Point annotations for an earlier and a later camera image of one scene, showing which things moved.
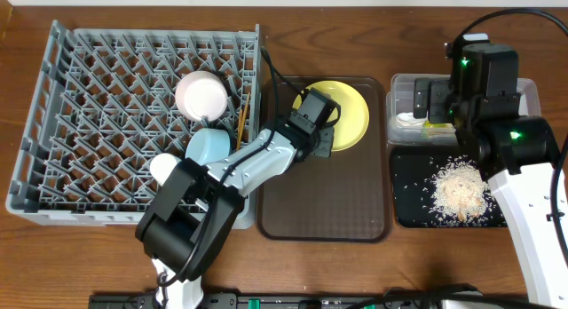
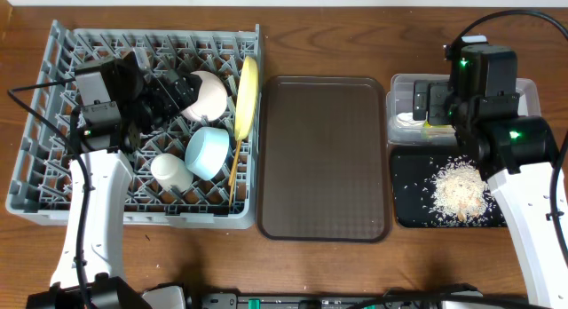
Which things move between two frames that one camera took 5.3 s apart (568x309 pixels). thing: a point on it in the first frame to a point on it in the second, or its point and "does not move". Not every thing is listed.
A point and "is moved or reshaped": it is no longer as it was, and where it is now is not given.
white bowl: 201,93 does not move
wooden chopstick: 242,122 is moved or reshaped
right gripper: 437,90 does not move
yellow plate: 354,114 to 248,99
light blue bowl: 207,146 does not move
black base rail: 317,301 does not move
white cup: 162,165 does not move
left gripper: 325,140 to 170,92
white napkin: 407,118 does not move
